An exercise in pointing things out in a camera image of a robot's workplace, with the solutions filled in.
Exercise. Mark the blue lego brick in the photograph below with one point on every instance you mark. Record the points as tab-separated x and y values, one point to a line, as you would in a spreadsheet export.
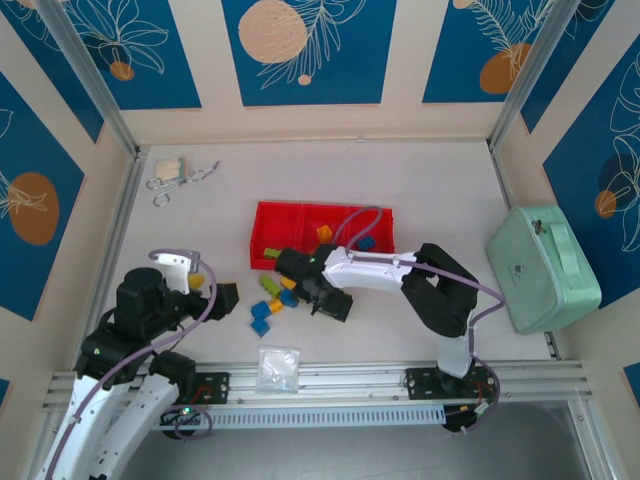
260	310
288	298
260	327
365	243

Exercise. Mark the small yellow lego brick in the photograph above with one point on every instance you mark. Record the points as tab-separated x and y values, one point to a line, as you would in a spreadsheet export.
276	305

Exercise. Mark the green lego brick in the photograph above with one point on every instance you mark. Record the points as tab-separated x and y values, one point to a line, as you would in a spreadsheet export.
273	252
269	285

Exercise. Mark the red three-compartment tray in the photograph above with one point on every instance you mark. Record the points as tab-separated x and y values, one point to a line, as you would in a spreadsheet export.
277	225

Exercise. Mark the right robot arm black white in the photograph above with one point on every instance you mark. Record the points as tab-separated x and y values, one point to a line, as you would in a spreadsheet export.
370	272

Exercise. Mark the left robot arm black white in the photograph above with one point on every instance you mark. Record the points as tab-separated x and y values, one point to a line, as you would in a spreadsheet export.
75	415

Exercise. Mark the clear plastic bag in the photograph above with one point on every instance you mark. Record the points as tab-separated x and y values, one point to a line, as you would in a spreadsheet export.
275	370

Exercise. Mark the beige sponge pad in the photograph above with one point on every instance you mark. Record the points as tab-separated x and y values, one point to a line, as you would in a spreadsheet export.
167	169

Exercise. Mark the mint green zipper case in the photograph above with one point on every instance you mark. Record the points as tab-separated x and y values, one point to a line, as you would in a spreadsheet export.
535	280

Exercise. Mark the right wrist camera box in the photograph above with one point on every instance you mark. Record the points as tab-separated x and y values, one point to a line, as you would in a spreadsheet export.
340	307

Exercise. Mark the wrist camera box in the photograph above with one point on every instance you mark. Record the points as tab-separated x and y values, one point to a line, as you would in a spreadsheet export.
340	307
177	265

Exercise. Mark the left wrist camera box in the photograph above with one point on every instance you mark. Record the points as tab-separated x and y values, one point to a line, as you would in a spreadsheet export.
177	265

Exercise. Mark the aluminium side rail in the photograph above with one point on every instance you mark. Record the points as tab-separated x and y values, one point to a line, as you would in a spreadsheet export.
117	225
500	175

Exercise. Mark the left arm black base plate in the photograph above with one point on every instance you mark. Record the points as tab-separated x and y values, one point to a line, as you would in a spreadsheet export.
217	387

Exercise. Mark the aluminium mounting rail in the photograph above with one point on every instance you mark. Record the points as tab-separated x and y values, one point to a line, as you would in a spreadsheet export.
350	380

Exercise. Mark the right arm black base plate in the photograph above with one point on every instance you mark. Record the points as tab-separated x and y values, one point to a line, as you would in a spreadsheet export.
420	382

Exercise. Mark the aluminium frame post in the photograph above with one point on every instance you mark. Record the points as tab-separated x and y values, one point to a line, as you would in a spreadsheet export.
527	75
91	75

